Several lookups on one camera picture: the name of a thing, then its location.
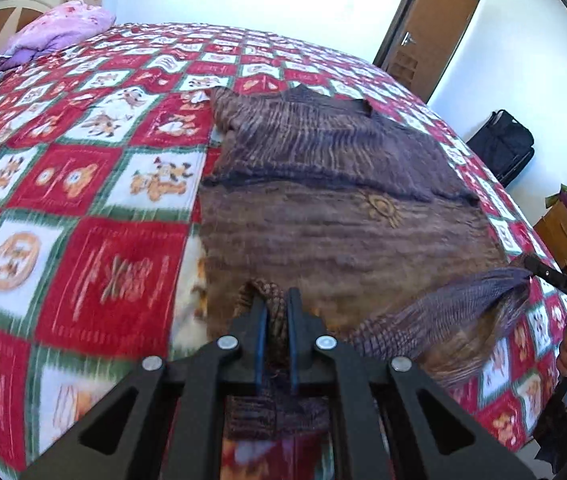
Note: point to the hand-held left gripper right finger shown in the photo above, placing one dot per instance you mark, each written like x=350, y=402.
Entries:
x=293, y=347

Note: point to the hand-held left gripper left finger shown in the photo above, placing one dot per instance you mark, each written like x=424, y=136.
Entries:
x=262, y=347

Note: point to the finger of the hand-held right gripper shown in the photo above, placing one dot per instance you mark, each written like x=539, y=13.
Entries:
x=563, y=284

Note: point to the brown knit sweater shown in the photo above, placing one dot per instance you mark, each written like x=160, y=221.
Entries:
x=338, y=220

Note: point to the wooden cabinet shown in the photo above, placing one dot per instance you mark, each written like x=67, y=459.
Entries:
x=561, y=230

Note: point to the black suitcase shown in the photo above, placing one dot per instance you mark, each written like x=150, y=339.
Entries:
x=503, y=147

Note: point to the red checked printed bedspread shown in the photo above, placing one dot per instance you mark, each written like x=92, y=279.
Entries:
x=88, y=210

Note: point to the brown wooden door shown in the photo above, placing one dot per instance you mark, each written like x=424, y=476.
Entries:
x=443, y=25

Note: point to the pink floral blanket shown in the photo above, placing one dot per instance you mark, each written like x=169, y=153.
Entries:
x=63, y=27

